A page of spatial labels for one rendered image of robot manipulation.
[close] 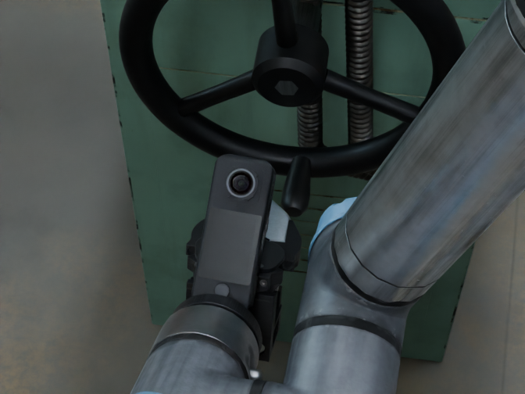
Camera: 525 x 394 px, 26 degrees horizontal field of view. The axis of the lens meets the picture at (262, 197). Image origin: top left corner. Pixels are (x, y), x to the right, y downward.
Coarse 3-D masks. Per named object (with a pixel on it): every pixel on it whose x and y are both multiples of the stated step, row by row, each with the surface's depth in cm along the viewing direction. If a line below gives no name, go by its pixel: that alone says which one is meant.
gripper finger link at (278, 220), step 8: (272, 200) 99; (272, 208) 98; (280, 208) 98; (272, 216) 97; (280, 216) 97; (288, 216) 97; (272, 224) 95; (280, 224) 95; (272, 232) 94; (280, 232) 94; (272, 240) 93; (280, 240) 93
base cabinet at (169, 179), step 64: (192, 0) 115; (256, 0) 114; (192, 64) 123; (384, 64) 118; (128, 128) 134; (256, 128) 130; (384, 128) 126; (192, 192) 142; (320, 192) 138; (448, 320) 158
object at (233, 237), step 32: (224, 160) 85; (256, 160) 85; (224, 192) 85; (256, 192) 85; (224, 224) 85; (256, 224) 85; (224, 256) 85; (256, 256) 85; (192, 288) 85; (224, 288) 85
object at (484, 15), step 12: (324, 0) 112; (336, 0) 112; (384, 0) 111; (444, 0) 110; (456, 0) 110; (468, 0) 109; (480, 0) 109; (492, 0) 109; (456, 12) 111; (468, 12) 111; (480, 12) 110; (492, 12) 110
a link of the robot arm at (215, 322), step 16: (176, 320) 80; (192, 320) 80; (208, 320) 80; (224, 320) 80; (240, 320) 81; (160, 336) 80; (224, 336) 78; (240, 336) 80; (240, 352) 79; (256, 352) 81
